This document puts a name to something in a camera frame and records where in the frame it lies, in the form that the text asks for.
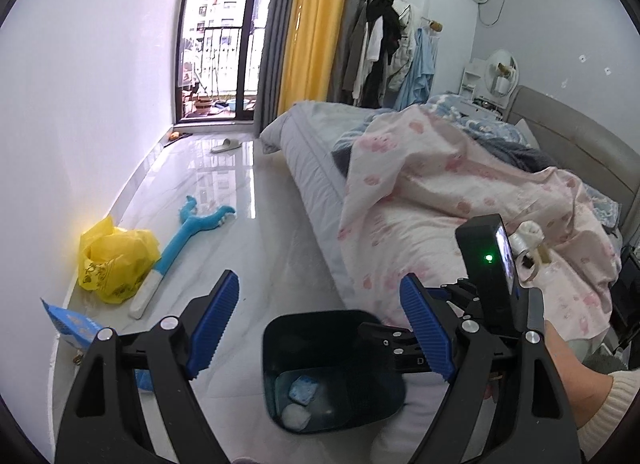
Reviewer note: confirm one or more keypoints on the blue basin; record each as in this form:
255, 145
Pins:
224, 106

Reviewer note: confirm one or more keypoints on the grey coat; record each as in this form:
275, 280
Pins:
356, 44

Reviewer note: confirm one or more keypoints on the white shelf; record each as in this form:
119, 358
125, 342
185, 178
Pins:
472, 79

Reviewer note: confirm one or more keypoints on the grey slipper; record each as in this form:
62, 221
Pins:
226, 145

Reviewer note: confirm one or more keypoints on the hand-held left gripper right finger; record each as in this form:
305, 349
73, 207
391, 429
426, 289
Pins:
425, 329

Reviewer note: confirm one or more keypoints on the person's grey trouser leg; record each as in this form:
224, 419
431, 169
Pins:
252, 460

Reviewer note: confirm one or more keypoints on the dark blue trash bin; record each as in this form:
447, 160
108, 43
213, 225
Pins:
310, 339

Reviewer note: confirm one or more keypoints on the small brown scraps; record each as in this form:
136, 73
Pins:
77, 358

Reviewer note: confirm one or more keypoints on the dark grey blanket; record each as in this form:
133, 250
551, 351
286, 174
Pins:
520, 154

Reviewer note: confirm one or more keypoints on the pink printed blanket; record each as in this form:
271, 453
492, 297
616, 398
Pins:
450, 204

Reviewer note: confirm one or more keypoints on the grey padded headboard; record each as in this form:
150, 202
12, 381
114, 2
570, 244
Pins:
575, 134

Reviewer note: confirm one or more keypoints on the white tissue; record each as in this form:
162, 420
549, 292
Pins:
295, 416

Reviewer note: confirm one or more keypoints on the beige jacket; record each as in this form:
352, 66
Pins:
404, 54

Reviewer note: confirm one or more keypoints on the white shirt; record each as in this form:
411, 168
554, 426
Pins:
369, 52

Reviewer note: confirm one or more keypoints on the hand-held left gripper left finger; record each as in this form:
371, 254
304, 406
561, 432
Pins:
220, 314

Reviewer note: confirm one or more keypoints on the grey fluffy cloth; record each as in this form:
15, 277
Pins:
605, 361

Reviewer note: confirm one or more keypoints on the white round fan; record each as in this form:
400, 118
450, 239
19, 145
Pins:
502, 69

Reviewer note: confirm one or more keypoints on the black balcony door frame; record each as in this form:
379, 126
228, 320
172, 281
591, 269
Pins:
260, 19

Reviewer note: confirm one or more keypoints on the small orange item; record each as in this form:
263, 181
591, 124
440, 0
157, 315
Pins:
175, 135

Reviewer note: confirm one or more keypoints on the light blue shirt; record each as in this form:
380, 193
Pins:
417, 74

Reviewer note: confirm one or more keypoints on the bed with grey sheet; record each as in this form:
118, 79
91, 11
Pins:
310, 154

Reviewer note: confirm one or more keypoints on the yellow curtain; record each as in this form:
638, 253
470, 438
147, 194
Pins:
310, 29

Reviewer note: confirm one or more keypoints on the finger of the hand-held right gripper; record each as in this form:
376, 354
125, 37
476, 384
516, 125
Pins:
457, 296
385, 341

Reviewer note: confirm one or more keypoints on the person's right forearm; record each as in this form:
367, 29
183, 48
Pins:
580, 384

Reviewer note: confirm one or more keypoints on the balcony railing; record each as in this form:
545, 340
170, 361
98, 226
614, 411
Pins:
225, 59

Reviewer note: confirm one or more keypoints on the clear tape roll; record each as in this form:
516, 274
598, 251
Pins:
531, 269

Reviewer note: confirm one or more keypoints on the blue snack bag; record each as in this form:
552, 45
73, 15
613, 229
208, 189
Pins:
70, 324

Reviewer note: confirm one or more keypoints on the yellow plastic bag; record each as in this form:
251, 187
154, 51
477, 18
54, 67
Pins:
117, 259

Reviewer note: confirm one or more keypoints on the blue floral quilt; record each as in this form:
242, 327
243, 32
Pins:
480, 119

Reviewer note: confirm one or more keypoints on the blue white packet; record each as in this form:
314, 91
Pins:
303, 389

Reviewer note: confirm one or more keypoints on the grey curtain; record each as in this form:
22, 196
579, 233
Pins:
277, 44

